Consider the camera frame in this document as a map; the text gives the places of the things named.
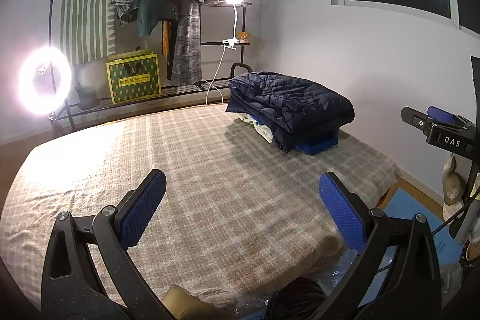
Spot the folded white garment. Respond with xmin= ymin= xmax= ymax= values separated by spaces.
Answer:
xmin=237 ymin=113 xmax=273 ymax=144

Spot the grey plaid hanging coat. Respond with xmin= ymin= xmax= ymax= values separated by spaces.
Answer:
xmin=172 ymin=0 xmax=204 ymax=86

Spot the bright ring light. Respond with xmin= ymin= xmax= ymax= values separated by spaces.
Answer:
xmin=17 ymin=46 xmax=72 ymax=115

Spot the yellow green patterned box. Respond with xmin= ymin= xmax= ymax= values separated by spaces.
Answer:
xmin=106 ymin=50 xmax=162 ymax=106

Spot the folded blue garment underneath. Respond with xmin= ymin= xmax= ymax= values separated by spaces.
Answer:
xmin=295 ymin=129 xmax=339 ymax=156

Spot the small brown teddy bear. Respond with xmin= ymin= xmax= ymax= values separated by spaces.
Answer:
xmin=237 ymin=32 xmax=250 ymax=45

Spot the plaid beige bed blanket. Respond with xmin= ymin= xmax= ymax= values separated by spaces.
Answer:
xmin=1 ymin=105 xmax=400 ymax=305

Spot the beige plush toy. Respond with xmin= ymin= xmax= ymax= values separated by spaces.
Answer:
xmin=442 ymin=154 xmax=464 ymax=221

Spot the black metal clothes rack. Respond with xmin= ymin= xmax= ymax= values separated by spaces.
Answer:
xmin=48 ymin=0 xmax=247 ymax=130

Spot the white clip-on desk lamp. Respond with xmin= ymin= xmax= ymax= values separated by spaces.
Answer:
xmin=205 ymin=0 xmax=245 ymax=106

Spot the navy blue puffer jacket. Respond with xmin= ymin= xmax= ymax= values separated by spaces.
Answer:
xmin=226 ymin=71 xmax=355 ymax=153

